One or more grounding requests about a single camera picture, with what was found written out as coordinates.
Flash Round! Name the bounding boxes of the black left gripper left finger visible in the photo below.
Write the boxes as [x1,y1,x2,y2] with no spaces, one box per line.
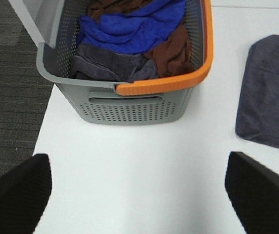
[0,154,52,234]

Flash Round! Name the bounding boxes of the brown towel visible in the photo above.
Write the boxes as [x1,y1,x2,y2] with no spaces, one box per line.
[85,0,193,78]

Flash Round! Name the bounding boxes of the dark grey towel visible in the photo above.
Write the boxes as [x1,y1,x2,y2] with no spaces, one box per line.
[235,35,279,148]

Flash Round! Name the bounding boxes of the blue towel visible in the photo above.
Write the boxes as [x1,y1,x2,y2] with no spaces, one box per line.
[76,0,186,54]

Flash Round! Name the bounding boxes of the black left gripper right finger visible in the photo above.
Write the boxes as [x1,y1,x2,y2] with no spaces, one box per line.
[224,152,279,234]

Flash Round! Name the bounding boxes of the grey towel in basket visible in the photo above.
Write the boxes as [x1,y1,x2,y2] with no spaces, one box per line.
[70,43,159,83]

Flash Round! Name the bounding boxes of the grey perforated basket orange rim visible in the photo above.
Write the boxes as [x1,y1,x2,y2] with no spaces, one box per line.
[10,0,213,125]

